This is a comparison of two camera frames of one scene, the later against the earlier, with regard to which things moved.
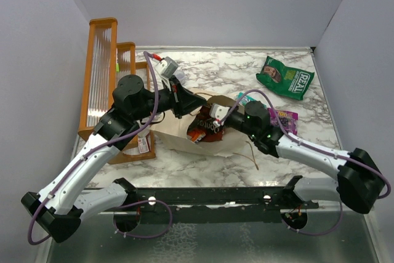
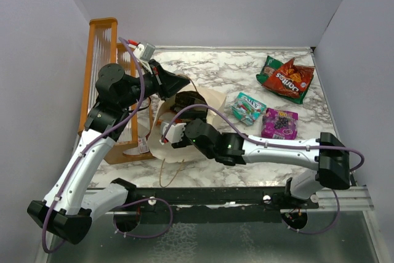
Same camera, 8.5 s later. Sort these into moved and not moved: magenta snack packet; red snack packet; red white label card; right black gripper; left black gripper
Moved: right black gripper; red snack packet; left black gripper
Not moved: red white label card; magenta snack packet
